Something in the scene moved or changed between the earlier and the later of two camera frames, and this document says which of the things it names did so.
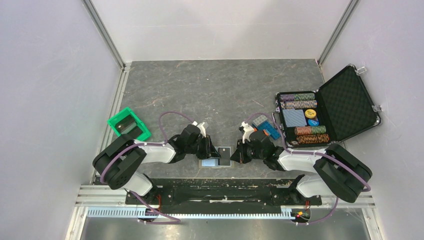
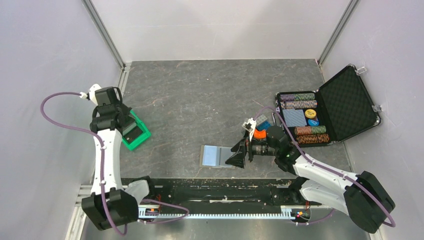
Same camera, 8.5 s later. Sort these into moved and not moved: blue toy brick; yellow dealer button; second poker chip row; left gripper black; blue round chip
Moved: left gripper black
Not moved: second poker chip row; blue round chip; blue toy brick; yellow dealer button
